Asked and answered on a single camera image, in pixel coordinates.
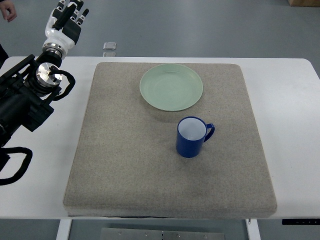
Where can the black table control panel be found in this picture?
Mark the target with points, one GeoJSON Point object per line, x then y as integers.
{"type": "Point", "coordinates": [301, 221]}

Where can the beige fabric cushion mat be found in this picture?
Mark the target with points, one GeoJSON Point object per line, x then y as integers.
{"type": "Point", "coordinates": [126, 163]}

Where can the blue mug white inside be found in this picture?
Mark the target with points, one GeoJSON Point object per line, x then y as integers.
{"type": "Point", "coordinates": [192, 133]}

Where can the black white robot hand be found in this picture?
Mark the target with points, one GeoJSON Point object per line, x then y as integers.
{"type": "Point", "coordinates": [64, 27]}

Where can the lower floor socket plate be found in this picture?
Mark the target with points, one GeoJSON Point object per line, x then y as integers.
{"type": "Point", "coordinates": [109, 54]}

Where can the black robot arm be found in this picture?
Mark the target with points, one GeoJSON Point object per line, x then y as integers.
{"type": "Point", "coordinates": [28, 88]}

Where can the light green plate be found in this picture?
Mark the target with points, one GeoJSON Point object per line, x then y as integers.
{"type": "Point", "coordinates": [171, 87]}

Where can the person's hand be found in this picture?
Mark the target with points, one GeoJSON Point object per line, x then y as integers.
{"type": "Point", "coordinates": [8, 10]}

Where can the metal base plate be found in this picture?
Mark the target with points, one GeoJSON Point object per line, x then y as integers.
{"type": "Point", "coordinates": [147, 234]}

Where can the white table leg frame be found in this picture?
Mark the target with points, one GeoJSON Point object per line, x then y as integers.
{"type": "Point", "coordinates": [251, 227]}

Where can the floor socket plate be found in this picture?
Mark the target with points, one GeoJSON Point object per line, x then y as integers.
{"type": "Point", "coordinates": [109, 54]}
{"type": "Point", "coordinates": [109, 46]}

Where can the upper floor socket plate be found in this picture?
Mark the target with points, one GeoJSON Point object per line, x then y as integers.
{"type": "Point", "coordinates": [109, 46]}

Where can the cardboard box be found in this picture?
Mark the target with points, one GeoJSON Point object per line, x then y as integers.
{"type": "Point", "coordinates": [304, 3]}

